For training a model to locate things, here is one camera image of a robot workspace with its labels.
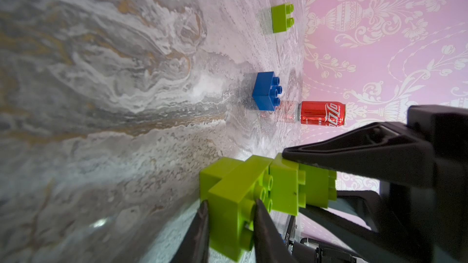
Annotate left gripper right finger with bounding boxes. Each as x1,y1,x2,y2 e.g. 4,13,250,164
253,199,297,263

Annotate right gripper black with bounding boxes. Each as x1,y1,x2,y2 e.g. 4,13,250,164
282,105,468,263

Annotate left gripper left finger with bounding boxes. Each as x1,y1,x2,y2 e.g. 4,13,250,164
171,200,210,263

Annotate green long lego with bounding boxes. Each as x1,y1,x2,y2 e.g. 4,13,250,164
268,153,337,216

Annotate green lego pair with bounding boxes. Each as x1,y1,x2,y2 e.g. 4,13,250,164
199,155,274,262

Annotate green small lego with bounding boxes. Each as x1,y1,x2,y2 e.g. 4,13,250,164
271,3,295,34

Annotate blue small lego far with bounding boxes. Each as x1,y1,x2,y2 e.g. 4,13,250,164
252,71,283,112

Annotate red soda can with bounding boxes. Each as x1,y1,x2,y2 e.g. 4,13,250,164
299,101,346,127

